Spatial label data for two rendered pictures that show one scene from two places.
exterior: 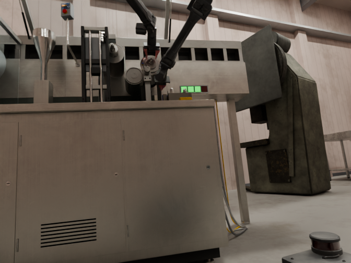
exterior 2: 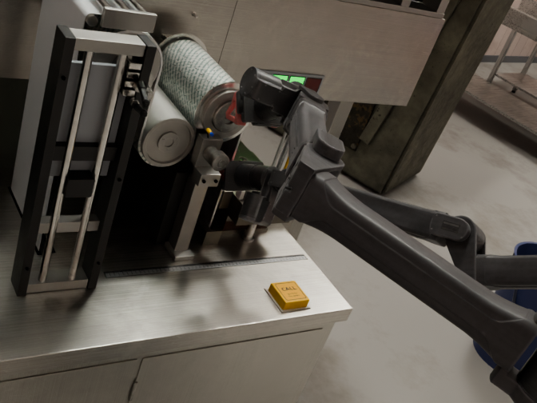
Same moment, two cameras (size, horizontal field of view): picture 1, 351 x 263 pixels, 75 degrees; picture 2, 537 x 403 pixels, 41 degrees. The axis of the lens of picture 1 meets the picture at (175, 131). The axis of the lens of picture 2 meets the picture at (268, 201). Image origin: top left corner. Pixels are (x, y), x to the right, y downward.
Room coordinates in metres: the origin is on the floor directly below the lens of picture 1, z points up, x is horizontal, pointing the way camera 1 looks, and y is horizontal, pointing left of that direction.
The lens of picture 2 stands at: (0.17, 0.72, 1.87)
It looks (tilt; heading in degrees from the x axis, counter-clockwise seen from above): 29 degrees down; 330
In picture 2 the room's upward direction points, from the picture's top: 21 degrees clockwise
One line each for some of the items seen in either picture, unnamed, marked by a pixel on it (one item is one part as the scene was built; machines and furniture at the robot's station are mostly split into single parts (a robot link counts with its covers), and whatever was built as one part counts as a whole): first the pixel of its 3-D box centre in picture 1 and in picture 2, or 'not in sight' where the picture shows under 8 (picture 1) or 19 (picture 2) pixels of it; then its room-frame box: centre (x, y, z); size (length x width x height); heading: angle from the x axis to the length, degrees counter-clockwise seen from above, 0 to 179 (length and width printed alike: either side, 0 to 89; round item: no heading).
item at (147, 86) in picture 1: (148, 90); (196, 199); (1.44, 0.16, 1.05); 0.06 x 0.05 x 0.31; 11
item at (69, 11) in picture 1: (67, 10); not in sight; (1.41, 0.68, 1.66); 0.07 x 0.07 x 0.10; 86
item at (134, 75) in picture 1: (133, 82); (146, 113); (1.59, 0.27, 1.18); 0.26 x 0.12 x 0.12; 11
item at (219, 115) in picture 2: (151, 64); (228, 115); (1.48, 0.13, 1.25); 0.07 x 0.02 x 0.07; 101
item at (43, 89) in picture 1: (44, 80); not in sight; (1.46, 0.86, 1.19); 0.14 x 0.14 x 0.57
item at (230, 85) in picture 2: (150, 64); (224, 113); (1.49, 0.13, 1.25); 0.15 x 0.01 x 0.15; 101
